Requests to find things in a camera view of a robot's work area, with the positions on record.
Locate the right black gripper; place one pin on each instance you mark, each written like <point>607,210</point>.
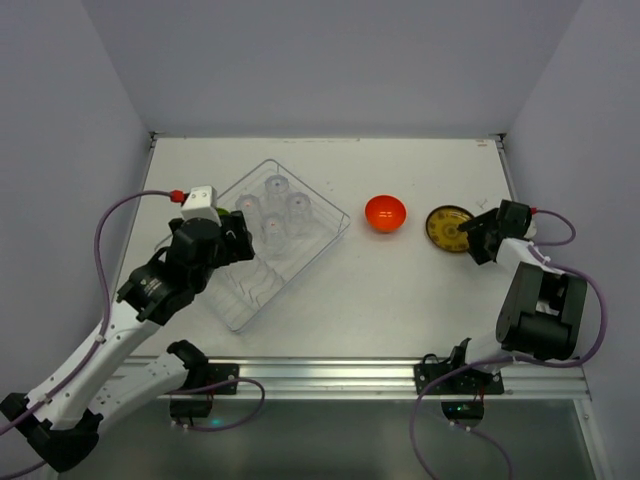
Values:
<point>486,235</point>

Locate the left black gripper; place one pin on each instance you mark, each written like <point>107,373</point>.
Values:
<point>240,236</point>

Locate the yellow patterned plate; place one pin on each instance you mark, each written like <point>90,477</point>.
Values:
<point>442,228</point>

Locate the orange bowl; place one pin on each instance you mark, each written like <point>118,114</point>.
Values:
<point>385,213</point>

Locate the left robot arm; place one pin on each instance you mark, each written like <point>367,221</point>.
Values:
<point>62,419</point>

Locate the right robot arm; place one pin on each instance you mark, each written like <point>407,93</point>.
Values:
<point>540,316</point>

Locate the clear glass front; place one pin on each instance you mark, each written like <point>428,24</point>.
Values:
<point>273,231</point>

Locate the clear glass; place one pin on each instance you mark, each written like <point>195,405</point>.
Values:
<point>273,231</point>
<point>299,215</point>
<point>250,206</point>
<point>277,190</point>

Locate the clear glass left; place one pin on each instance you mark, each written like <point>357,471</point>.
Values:
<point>250,206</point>

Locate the clear glass back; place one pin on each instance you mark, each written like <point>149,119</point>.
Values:
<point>277,190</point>

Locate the clear glass right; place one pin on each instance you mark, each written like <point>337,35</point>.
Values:
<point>299,215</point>

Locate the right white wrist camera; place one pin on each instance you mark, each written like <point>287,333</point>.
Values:
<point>532,227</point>

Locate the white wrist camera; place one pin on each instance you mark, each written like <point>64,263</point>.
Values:
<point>201,202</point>
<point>532,227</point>

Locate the clear wire dish rack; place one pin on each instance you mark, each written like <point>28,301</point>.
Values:
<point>235,295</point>

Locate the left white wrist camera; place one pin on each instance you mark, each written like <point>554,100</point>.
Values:
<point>201,202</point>

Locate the aluminium mounting rail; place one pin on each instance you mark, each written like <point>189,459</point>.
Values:
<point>391,379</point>

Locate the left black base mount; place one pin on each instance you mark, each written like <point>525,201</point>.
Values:
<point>220,377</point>

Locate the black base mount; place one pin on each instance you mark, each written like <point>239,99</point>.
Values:
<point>472,384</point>
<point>220,377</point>

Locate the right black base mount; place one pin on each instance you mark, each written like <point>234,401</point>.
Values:
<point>472,384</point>

